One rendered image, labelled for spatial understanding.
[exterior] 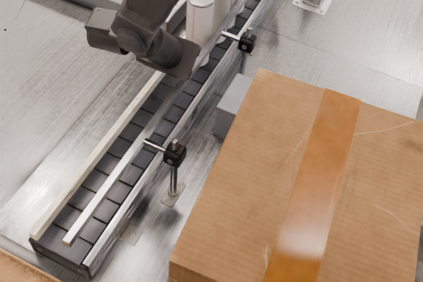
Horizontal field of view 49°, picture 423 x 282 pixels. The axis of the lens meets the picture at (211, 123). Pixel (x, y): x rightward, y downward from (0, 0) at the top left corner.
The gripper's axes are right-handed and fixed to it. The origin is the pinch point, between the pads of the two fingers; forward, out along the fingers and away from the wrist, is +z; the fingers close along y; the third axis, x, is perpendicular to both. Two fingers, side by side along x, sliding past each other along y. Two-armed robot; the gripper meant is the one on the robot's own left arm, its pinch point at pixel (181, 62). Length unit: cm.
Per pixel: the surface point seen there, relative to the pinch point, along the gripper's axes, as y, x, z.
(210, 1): -2.3, -11.7, -4.4
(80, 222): -3.6, 27.4, -25.6
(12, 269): 6.5, 41.0, -20.3
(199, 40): -1.4, -5.2, 1.3
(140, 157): -2.0, 18.7, -8.0
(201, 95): -5.1, 4.7, 3.6
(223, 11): -2.4, -12.9, 5.7
